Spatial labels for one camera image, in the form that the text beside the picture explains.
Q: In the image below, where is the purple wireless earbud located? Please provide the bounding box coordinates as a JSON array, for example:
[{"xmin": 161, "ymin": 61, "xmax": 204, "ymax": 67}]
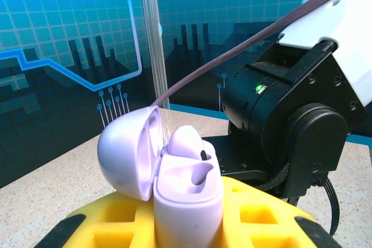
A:
[{"xmin": 167, "ymin": 125, "xmax": 209, "ymax": 162}]

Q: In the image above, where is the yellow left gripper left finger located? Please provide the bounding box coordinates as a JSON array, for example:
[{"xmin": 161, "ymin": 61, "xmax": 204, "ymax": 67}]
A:
[{"xmin": 34, "ymin": 191, "xmax": 159, "ymax": 248}]

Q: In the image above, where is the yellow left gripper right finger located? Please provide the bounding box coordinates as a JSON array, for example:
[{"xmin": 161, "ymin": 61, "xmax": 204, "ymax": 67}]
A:
[{"xmin": 221, "ymin": 175, "xmax": 345, "ymax": 248}]

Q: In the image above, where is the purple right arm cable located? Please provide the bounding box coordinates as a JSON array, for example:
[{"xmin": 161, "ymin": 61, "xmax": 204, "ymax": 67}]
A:
[{"xmin": 151, "ymin": 0, "xmax": 367, "ymax": 109}]

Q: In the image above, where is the purple earbud charging case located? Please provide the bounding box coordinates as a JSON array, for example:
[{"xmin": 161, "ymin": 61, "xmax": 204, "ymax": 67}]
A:
[{"xmin": 97, "ymin": 106, "xmax": 225, "ymax": 248}]

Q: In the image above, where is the black braided cable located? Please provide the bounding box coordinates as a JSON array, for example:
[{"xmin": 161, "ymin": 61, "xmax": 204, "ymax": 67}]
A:
[{"xmin": 255, "ymin": 160, "xmax": 291, "ymax": 192}]

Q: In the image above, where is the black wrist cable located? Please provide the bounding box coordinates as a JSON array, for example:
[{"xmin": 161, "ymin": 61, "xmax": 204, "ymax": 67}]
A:
[{"xmin": 324, "ymin": 177, "xmax": 341, "ymax": 236}]

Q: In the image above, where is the aluminium frame post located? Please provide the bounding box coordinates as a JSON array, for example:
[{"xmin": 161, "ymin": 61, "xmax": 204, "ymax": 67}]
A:
[{"xmin": 138, "ymin": 0, "xmax": 171, "ymax": 110}]

